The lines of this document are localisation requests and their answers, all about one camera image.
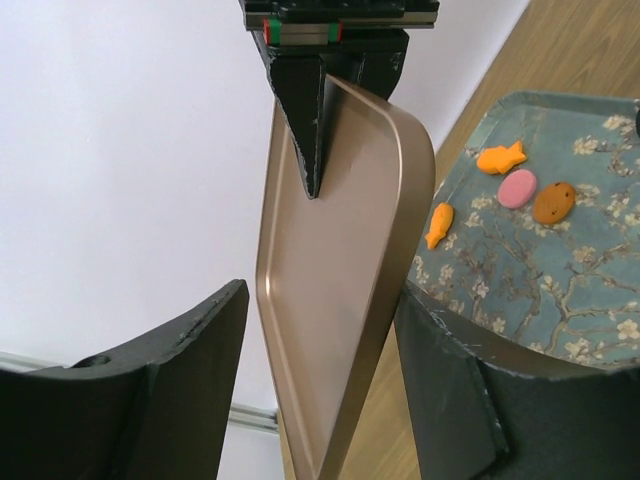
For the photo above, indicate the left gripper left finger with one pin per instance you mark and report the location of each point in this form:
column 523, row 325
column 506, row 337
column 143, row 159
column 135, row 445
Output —
column 155, row 407

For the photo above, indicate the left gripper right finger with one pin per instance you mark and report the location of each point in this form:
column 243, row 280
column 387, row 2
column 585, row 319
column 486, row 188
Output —
column 484, row 407

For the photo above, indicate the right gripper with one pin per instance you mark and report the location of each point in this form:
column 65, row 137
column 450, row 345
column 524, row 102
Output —
column 368, row 42

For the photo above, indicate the brown tin lid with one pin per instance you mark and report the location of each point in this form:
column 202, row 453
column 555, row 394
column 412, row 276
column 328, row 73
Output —
column 330, row 270

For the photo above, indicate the orange fish cookie right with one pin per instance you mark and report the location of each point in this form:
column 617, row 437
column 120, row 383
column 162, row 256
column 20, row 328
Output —
column 501, row 159

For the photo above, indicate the orange fish cookie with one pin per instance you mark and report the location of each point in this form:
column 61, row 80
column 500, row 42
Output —
column 441, row 221
column 501, row 159

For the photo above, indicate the orange fish cookie left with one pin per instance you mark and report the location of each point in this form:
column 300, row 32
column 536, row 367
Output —
column 441, row 221

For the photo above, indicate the floral blue serving tray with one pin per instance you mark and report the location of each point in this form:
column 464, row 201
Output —
column 569, row 290

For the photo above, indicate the pink round cookie right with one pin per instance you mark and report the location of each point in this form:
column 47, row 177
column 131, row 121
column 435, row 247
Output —
column 517, row 189

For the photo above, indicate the dark orange cookie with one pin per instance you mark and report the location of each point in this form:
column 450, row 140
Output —
column 553, row 203

